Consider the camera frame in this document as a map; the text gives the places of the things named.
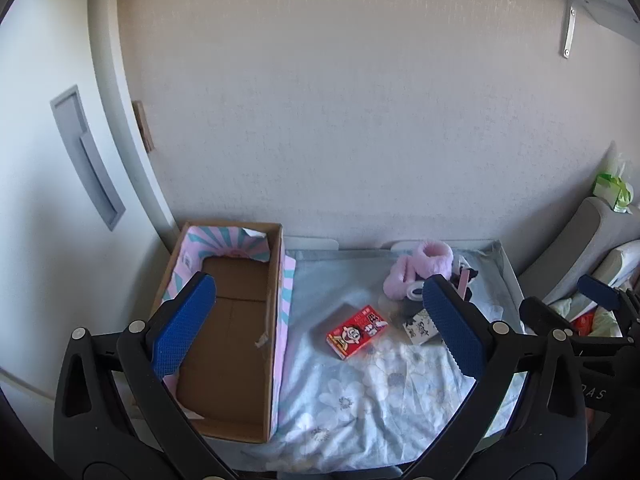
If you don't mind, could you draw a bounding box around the white door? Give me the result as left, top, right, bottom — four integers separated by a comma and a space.
0, 0, 177, 411

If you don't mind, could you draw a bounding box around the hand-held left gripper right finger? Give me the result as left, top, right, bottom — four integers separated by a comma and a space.
400, 274, 588, 480

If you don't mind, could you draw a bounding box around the white patterned sock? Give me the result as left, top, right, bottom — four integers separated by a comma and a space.
401, 309, 443, 347

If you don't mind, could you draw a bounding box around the grey chair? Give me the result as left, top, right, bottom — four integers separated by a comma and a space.
517, 140, 640, 306

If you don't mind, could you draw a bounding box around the pink fluffy sock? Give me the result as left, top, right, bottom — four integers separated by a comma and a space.
415, 241, 453, 279
383, 255, 426, 301

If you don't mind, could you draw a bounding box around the light blue floral cloth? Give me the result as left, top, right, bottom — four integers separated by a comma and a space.
240, 240, 526, 476

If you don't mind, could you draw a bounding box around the green tissue pack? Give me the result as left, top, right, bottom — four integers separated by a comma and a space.
592, 154, 636, 213

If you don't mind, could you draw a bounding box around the red snack box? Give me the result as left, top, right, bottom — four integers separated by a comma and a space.
326, 305, 390, 360

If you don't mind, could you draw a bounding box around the small wooden block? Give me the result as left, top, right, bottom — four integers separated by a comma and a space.
132, 101, 156, 152

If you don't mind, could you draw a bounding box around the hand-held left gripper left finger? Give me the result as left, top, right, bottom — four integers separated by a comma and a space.
52, 271, 236, 480

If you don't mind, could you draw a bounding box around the pink printed cardboard box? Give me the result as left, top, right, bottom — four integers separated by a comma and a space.
150, 220, 298, 443

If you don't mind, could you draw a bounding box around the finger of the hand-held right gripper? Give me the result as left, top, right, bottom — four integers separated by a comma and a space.
519, 296, 581, 342
576, 274, 640, 342

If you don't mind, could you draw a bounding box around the pile of clothes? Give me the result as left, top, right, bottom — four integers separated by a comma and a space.
547, 240, 640, 338

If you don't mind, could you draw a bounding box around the grey recessed door handle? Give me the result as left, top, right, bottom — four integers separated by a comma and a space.
50, 85, 126, 232

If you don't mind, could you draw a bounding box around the white shelf bracket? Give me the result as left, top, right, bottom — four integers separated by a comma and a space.
560, 4, 579, 59

